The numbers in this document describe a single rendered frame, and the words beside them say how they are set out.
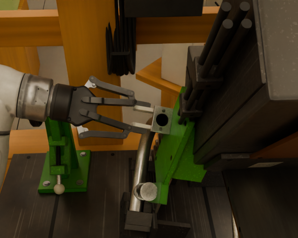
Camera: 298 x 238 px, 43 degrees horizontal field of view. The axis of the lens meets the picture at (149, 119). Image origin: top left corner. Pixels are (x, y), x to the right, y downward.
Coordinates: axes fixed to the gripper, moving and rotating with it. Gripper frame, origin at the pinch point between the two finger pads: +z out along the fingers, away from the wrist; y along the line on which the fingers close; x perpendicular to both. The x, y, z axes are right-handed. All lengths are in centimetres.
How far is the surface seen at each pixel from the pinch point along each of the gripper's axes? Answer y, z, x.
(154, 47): 103, 47, 259
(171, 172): -10.4, 5.2, -5.1
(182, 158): -7.4, 6.5, -6.3
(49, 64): 67, -44, 258
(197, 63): 2.9, -2.1, -34.9
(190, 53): 19.3, 9.5, 9.1
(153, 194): -15.4, 3.5, -0.1
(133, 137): -0.8, 4.5, 43.5
